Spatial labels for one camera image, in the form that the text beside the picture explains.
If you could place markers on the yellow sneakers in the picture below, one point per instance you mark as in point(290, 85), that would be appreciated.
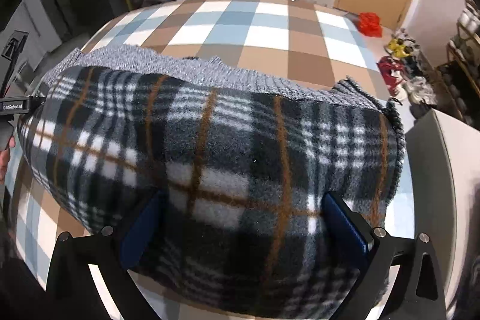
point(399, 48)

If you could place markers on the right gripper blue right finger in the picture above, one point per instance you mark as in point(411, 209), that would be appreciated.
point(353, 243)

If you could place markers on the checkered bed cover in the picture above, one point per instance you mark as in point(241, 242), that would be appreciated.
point(295, 41)

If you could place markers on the orange bag on floor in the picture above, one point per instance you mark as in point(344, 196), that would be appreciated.
point(369, 25)

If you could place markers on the wooden shoe rack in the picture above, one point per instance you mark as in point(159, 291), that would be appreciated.
point(460, 73)

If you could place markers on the grey bed footboard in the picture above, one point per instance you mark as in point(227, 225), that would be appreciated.
point(443, 155)

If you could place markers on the plaid fleece jacket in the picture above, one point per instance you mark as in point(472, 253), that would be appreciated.
point(241, 161)

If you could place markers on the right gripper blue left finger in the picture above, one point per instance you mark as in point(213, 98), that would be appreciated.
point(117, 249)

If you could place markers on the person's left hand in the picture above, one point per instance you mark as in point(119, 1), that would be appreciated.
point(5, 157)

